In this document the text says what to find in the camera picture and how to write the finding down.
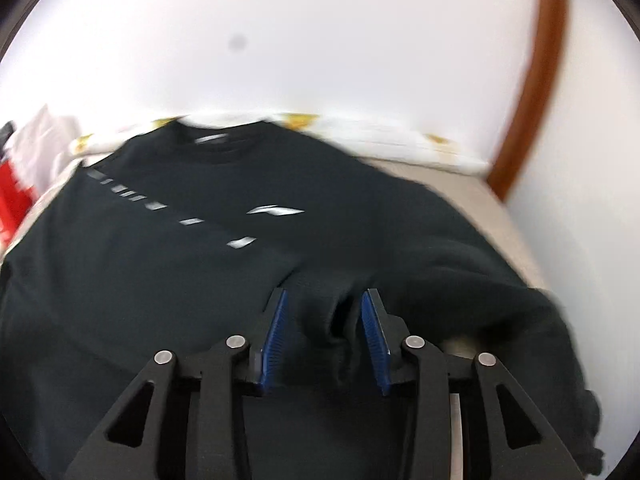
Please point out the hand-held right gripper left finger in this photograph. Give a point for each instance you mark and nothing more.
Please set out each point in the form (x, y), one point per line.
(274, 340)

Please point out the brown wooden frame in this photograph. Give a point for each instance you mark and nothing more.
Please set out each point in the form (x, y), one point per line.
(540, 75)

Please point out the red paper bag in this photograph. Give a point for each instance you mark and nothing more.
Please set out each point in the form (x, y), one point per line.
(12, 195)

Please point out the white plastic bag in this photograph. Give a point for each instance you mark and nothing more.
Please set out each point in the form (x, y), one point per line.
(45, 145)

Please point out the black t-shirt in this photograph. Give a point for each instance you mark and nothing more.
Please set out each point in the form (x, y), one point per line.
(200, 270)

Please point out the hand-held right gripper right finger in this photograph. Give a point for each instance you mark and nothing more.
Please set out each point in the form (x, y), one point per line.
(374, 340)

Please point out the white duck-print wall padding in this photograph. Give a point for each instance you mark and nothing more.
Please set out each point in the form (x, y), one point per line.
(380, 137)

